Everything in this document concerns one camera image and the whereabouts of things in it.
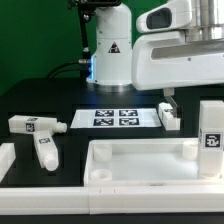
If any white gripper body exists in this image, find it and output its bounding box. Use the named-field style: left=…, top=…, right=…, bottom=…
left=132, top=0, right=224, bottom=90

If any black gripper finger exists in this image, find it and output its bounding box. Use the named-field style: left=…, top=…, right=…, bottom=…
left=163, top=88, right=178, bottom=118

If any white desk top tray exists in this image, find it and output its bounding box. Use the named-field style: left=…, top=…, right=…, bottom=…
left=83, top=138, right=224, bottom=187

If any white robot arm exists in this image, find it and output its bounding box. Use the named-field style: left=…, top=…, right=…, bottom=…
left=87, top=0, right=224, bottom=98

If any white marker sheet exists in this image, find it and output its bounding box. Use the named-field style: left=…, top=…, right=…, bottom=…
left=71, top=108, right=161, bottom=129

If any black camera pole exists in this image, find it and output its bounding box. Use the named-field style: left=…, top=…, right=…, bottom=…
left=67, top=0, right=123, bottom=79

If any black cable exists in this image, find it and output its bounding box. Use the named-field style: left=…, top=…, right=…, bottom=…
left=45, top=59, right=88, bottom=79

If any white obstacle wall bar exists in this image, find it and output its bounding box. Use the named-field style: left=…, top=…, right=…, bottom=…
left=0, top=185, right=224, bottom=215

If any white left wall block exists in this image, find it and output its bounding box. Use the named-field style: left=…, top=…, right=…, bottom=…
left=0, top=143, right=16, bottom=182

